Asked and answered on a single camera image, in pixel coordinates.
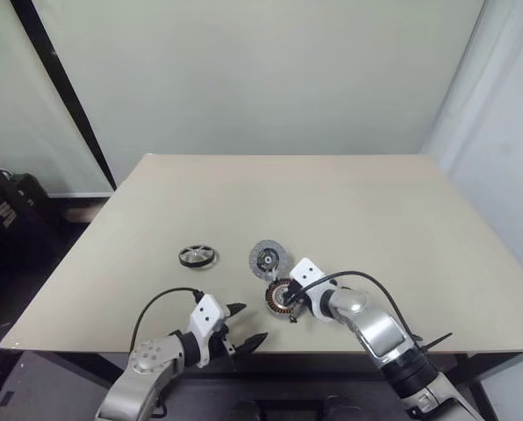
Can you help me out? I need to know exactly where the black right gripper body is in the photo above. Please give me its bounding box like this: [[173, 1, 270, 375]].
[[287, 280, 312, 318]]

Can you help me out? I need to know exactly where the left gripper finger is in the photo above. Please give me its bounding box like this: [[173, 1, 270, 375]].
[[225, 302, 247, 325], [236, 332, 269, 354]]

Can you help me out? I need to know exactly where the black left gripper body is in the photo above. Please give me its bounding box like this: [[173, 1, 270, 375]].
[[206, 312, 241, 360]]

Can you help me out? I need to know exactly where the motor housing with copper windings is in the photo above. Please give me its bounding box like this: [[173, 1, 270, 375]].
[[263, 280, 300, 319]]

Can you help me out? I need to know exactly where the grey round motor lid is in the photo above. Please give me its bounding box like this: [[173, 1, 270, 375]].
[[248, 239, 290, 281]]

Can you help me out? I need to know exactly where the black spoked rotor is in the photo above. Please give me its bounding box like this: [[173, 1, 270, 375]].
[[176, 244, 221, 270]]

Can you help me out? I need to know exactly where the black equipment case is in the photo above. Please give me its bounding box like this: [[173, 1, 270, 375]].
[[0, 168, 69, 396]]

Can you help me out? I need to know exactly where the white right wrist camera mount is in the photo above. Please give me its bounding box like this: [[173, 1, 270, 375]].
[[289, 258, 333, 322]]

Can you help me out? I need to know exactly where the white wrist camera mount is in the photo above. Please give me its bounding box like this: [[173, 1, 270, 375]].
[[186, 294, 227, 369], [289, 258, 333, 322]]

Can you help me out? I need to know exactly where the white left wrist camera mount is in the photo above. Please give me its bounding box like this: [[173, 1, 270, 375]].
[[186, 294, 227, 369]]

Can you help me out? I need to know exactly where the black table frame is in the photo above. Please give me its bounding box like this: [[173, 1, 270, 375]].
[[22, 348, 523, 421]]

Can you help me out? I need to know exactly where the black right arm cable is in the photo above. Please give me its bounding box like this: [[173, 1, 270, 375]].
[[287, 270, 425, 352]]

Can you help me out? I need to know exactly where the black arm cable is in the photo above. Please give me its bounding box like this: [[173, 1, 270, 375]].
[[131, 287, 202, 352], [287, 270, 425, 352]]

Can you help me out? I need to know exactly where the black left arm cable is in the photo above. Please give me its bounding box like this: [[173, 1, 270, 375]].
[[131, 287, 202, 352]]

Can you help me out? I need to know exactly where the black cable tie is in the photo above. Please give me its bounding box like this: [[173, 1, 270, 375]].
[[412, 332, 454, 354]]

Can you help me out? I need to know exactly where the black diagonal wall strip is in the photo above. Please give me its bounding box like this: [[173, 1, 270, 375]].
[[10, 0, 118, 192]]

